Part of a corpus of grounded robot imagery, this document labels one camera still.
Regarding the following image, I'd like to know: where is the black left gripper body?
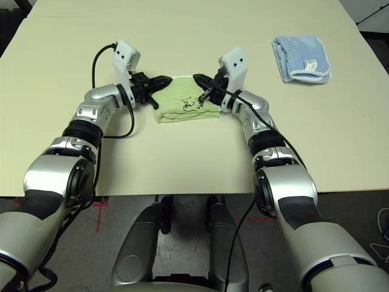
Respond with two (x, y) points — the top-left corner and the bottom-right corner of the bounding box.
(129, 71), (160, 111)

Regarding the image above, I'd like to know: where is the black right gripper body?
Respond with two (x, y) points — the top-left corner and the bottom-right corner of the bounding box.
(197, 69), (229, 105)

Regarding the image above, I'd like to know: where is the green terry towel white trim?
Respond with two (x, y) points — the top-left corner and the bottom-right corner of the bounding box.
(151, 74), (221, 125)

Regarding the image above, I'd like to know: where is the folded light blue towel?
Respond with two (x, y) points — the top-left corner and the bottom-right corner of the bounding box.
(271, 35), (332, 85)

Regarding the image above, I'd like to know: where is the grey right robot leg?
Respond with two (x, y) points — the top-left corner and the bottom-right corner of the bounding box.
(206, 196), (249, 292)

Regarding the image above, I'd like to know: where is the grey robot leg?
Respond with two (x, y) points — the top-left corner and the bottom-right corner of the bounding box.
(112, 203), (171, 288)
(206, 196), (249, 292)

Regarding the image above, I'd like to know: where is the grey left robot leg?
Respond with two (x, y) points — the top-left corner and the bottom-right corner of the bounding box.
(112, 203), (171, 288)

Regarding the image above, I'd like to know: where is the beige robot torso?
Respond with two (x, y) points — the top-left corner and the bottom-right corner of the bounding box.
(105, 281), (222, 292)

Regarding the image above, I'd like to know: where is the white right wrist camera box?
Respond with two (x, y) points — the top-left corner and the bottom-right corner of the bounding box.
(218, 46), (247, 94)

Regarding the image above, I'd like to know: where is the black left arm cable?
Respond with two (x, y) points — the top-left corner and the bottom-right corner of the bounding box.
(36, 44), (136, 292)

